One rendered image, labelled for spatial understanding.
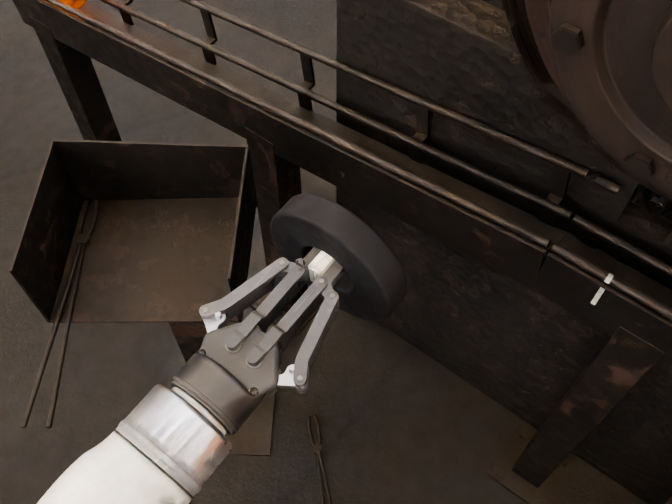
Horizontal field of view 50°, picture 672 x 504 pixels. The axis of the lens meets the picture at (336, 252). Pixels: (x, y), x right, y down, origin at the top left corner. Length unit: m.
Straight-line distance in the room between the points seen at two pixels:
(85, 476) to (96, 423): 0.98
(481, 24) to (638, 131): 0.34
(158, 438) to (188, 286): 0.40
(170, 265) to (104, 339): 0.68
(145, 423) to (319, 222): 0.23
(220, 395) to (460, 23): 0.52
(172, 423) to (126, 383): 1.00
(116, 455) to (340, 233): 0.27
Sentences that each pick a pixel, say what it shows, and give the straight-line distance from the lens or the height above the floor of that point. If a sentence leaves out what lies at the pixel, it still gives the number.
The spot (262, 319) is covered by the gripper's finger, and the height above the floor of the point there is 0.85.
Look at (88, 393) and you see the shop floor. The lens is 1.64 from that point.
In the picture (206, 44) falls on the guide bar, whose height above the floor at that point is 0.63.
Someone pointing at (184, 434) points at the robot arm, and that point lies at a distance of 0.63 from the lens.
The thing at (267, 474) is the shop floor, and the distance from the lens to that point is 1.51.
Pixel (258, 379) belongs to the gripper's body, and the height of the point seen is 0.85.
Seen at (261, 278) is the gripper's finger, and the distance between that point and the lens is 0.70.
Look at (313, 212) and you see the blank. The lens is 0.68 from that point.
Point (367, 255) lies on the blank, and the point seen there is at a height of 0.89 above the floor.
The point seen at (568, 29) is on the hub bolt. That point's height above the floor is 1.09.
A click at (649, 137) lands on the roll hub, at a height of 1.02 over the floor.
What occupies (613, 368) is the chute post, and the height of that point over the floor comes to 0.56.
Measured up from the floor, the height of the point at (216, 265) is 0.61.
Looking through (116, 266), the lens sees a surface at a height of 0.59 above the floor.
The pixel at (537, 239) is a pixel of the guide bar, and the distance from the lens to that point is 0.92.
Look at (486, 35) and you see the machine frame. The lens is 0.90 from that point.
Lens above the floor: 1.46
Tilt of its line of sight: 58 degrees down
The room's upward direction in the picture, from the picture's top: straight up
